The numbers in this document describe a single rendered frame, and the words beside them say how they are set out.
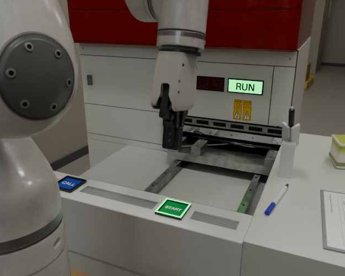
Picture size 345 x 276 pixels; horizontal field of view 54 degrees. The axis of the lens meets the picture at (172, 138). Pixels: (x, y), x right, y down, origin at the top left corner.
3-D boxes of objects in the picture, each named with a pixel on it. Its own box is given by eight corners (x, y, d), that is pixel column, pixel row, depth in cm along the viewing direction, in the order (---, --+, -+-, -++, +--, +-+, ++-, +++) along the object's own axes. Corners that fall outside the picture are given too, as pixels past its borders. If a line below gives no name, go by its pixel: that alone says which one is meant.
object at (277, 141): (164, 144, 133) (164, 120, 130) (281, 163, 116) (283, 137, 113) (162, 145, 132) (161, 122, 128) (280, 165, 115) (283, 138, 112)
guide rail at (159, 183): (186, 157, 128) (186, 150, 126) (191, 158, 127) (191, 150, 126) (111, 231, 85) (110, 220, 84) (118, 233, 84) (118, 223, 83)
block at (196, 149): (198, 146, 122) (199, 138, 121) (207, 147, 121) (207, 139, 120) (190, 154, 115) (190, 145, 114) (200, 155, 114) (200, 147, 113)
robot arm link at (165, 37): (170, 36, 65) (168, 53, 66) (149, 28, 57) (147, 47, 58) (212, 38, 62) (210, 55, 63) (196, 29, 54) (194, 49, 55)
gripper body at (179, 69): (172, 49, 66) (167, 107, 68) (148, 41, 57) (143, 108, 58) (209, 50, 63) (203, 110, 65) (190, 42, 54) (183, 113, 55)
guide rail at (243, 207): (259, 170, 117) (260, 162, 116) (265, 171, 117) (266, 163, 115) (216, 262, 74) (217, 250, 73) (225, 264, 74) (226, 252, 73)
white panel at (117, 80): (90, 136, 150) (82, 41, 136) (283, 168, 119) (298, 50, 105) (86, 138, 147) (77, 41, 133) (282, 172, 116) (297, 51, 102)
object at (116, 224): (44, 213, 92) (36, 166, 87) (248, 272, 71) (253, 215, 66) (16, 233, 84) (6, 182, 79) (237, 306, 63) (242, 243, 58)
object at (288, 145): (279, 166, 86) (285, 115, 81) (295, 169, 84) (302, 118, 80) (275, 177, 81) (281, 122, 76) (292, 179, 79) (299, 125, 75)
